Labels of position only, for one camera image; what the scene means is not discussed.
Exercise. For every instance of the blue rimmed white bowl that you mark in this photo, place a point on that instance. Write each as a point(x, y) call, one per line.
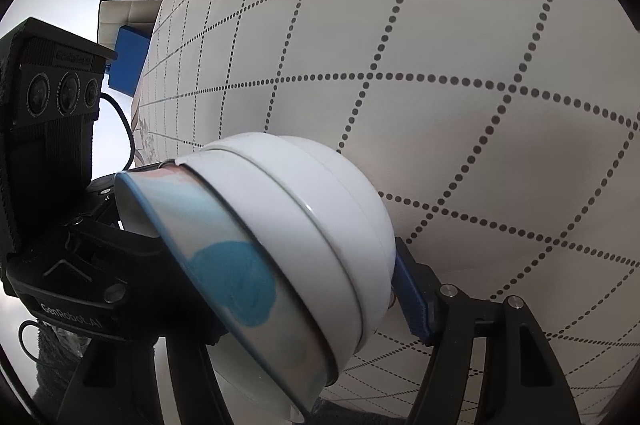
point(272, 351)

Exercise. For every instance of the patterned tablecloth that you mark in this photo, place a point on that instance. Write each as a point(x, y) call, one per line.
point(502, 136)

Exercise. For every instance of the black camera box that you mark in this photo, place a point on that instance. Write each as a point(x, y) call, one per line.
point(51, 82)

